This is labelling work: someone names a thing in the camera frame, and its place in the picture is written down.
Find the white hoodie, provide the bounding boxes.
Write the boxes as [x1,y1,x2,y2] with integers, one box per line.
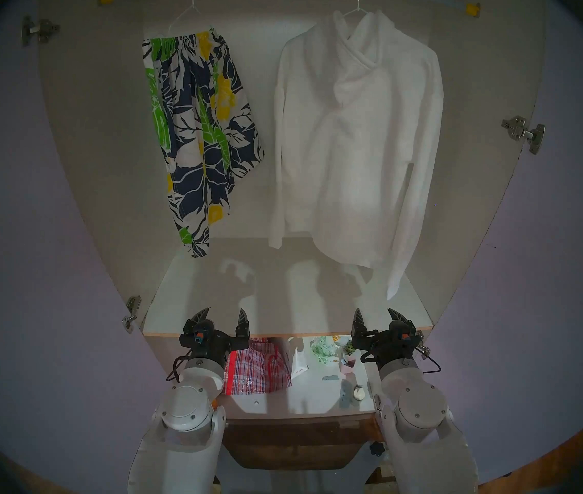
[269,10,445,301]

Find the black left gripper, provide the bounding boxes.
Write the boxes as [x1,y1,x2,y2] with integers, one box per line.
[178,307,251,367]

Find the small white bag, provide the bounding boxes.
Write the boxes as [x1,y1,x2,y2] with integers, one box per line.
[289,339,310,380]

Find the white lower shelf board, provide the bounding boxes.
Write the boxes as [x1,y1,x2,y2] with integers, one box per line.
[222,336,377,420]

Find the brown wooden drawer front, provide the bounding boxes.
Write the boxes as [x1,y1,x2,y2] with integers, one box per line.
[221,418,384,470]

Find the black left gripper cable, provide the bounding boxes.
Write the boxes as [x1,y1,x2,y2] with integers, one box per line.
[166,350,192,384]

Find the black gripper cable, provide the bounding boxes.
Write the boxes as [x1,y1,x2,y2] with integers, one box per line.
[414,344,442,374]
[166,350,192,384]

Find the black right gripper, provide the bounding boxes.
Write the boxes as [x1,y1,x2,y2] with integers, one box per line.
[351,308,423,367]

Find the lilac wardrobe door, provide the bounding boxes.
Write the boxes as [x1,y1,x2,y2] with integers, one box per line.
[0,0,168,494]
[425,0,583,486]

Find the red plaid woven bag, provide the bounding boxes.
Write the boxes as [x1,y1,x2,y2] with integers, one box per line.
[223,338,292,396]

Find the floral print shorts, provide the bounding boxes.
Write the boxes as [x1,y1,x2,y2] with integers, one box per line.
[142,28,265,258]

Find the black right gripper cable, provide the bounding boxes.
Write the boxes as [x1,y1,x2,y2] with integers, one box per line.
[414,344,442,374]

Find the pale green crumpled item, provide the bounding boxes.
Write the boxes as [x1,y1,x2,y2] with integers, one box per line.
[310,337,338,365]

